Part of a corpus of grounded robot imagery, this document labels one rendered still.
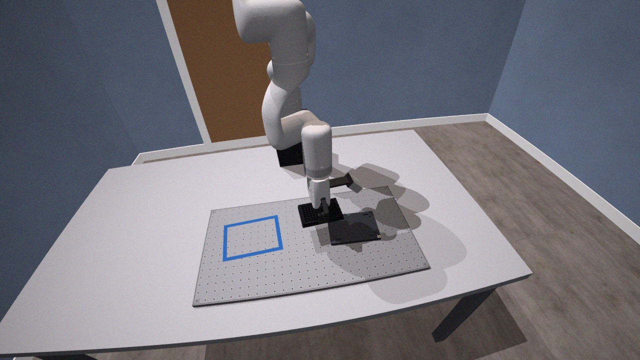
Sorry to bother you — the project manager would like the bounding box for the blue tape outline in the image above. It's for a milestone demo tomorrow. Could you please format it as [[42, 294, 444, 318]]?
[[222, 215, 283, 262]]

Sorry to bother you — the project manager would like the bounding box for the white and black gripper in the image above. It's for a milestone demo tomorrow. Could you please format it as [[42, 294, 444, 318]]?
[[304, 172, 332, 224]]

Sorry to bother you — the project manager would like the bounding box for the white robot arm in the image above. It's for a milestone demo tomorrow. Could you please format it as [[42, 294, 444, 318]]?
[[232, 0, 332, 179]]

